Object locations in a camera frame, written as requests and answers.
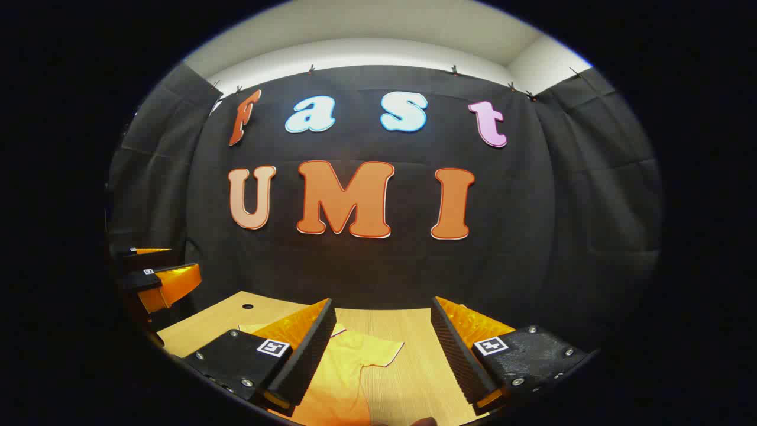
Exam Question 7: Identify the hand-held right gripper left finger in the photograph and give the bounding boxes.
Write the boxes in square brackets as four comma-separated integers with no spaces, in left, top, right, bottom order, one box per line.
[182,298,337,417]

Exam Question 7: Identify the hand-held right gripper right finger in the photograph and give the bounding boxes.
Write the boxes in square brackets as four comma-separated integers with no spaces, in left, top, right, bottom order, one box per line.
[430,296,601,416]

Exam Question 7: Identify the orange T-shirt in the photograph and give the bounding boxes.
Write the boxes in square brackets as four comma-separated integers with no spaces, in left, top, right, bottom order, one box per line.
[238,321,406,426]

